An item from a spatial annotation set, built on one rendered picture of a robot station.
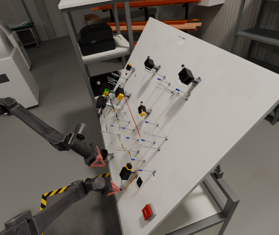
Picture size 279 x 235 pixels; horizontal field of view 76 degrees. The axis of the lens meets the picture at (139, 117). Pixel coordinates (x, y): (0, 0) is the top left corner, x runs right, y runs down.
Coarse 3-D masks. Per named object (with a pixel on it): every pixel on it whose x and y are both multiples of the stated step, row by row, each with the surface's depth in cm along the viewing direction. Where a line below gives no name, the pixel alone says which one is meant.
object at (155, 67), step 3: (147, 60) 105; (150, 60) 105; (144, 63) 107; (147, 63) 104; (150, 63) 103; (153, 63) 105; (147, 66) 104; (150, 66) 106; (153, 66) 104; (156, 66) 107; (159, 66) 108; (150, 69) 106; (156, 69) 109; (156, 72) 110
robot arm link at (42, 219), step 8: (80, 184) 86; (64, 192) 81; (72, 192) 78; (80, 192) 85; (56, 200) 69; (64, 200) 70; (72, 200) 75; (48, 208) 61; (56, 208) 64; (64, 208) 68; (16, 216) 51; (24, 216) 51; (32, 216) 54; (40, 216) 56; (48, 216) 59; (56, 216) 62; (8, 224) 47; (16, 224) 48; (32, 224) 53; (40, 224) 54; (48, 224) 58; (32, 232) 52; (40, 232) 53
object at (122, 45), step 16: (64, 0) 149; (80, 0) 133; (96, 0) 126; (112, 0) 130; (128, 0) 132; (64, 16) 126; (128, 16) 138; (128, 32) 145; (128, 48) 156; (80, 64) 149; (96, 96) 178; (96, 112) 181
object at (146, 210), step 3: (147, 204) 83; (144, 207) 83; (147, 207) 82; (144, 210) 83; (147, 210) 81; (150, 210) 81; (144, 213) 82; (147, 213) 81; (150, 213) 80; (144, 216) 82; (147, 216) 80; (144, 219) 81; (147, 219) 81
